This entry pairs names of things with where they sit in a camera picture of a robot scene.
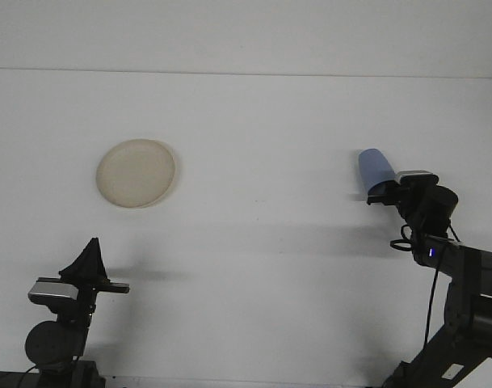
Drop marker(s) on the pale blue cup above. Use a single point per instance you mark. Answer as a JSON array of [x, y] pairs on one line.
[[372, 165]]

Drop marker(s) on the pale round plate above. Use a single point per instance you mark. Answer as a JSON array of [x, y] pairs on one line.
[[134, 174]]

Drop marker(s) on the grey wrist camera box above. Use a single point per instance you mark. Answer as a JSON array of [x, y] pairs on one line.
[[51, 292], [415, 175]]

